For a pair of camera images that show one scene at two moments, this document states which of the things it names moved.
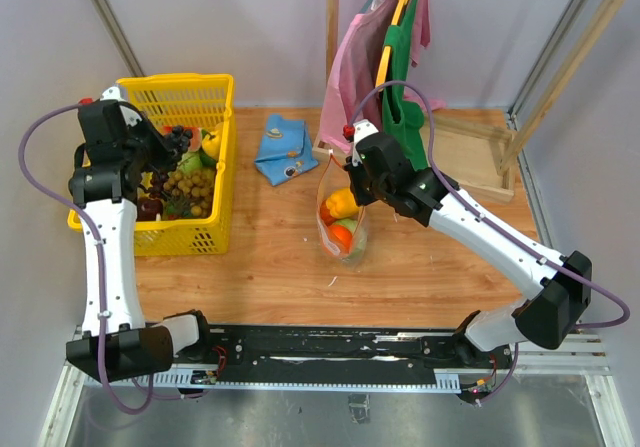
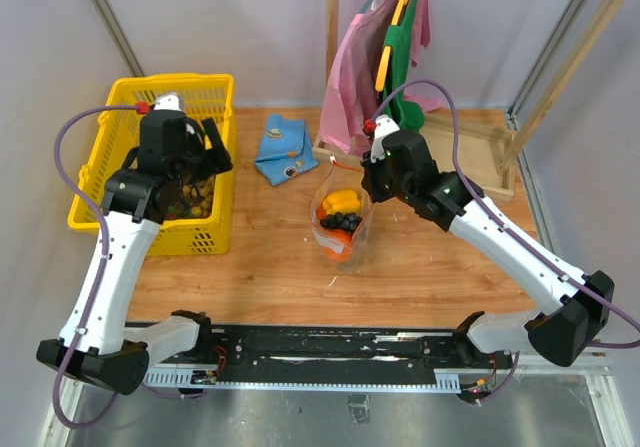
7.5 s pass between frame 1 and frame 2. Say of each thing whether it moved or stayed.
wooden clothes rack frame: stayed
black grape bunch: moved
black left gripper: moved
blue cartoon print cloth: stayed
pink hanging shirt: stayed
